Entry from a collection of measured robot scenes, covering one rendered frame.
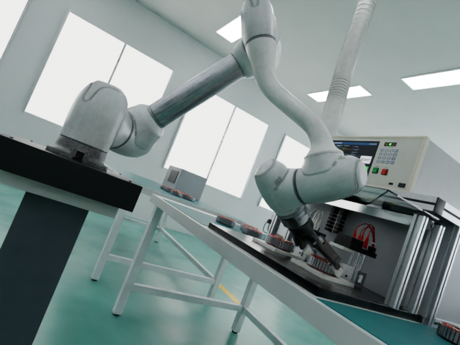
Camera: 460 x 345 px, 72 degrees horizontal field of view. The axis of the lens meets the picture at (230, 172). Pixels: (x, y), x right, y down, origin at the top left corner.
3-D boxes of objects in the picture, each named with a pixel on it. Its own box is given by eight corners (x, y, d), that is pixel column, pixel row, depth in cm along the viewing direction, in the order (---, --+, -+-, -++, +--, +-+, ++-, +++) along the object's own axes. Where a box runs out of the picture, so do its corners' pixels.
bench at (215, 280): (85, 281, 219) (128, 181, 225) (76, 218, 381) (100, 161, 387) (217, 306, 271) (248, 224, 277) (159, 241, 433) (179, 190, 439)
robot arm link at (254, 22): (280, 29, 95) (282, 54, 108) (272, -21, 99) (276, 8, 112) (237, 39, 97) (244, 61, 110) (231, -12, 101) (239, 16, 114)
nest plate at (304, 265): (322, 278, 93) (323, 274, 93) (289, 261, 107) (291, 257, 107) (353, 287, 100) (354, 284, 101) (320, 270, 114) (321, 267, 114)
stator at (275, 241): (273, 247, 118) (276, 237, 118) (259, 239, 128) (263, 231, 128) (296, 255, 122) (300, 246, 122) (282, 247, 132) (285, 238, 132)
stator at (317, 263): (323, 273, 96) (327, 261, 96) (299, 260, 106) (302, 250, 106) (346, 280, 101) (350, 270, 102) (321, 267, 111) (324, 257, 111)
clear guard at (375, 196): (368, 204, 80) (376, 182, 81) (304, 189, 101) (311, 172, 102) (433, 237, 96) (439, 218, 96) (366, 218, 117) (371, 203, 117)
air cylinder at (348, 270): (352, 285, 106) (358, 270, 106) (335, 276, 112) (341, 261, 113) (362, 288, 108) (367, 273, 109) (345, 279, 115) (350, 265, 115)
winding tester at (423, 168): (407, 194, 103) (427, 135, 104) (313, 177, 141) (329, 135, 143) (463, 226, 121) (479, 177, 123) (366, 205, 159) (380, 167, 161)
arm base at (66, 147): (43, 149, 88) (51, 131, 89) (49, 148, 108) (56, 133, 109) (107, 172, 96) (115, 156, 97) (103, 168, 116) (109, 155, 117)
